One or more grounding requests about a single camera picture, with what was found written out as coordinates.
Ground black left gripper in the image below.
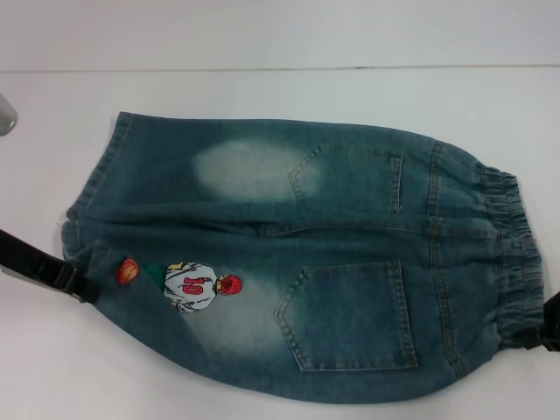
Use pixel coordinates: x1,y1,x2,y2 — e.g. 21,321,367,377
0,227,100,304

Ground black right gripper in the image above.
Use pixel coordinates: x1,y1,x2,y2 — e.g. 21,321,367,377
520,290,560,365

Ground blue denim shorts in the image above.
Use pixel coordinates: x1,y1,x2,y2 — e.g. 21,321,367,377
56,111,548,389

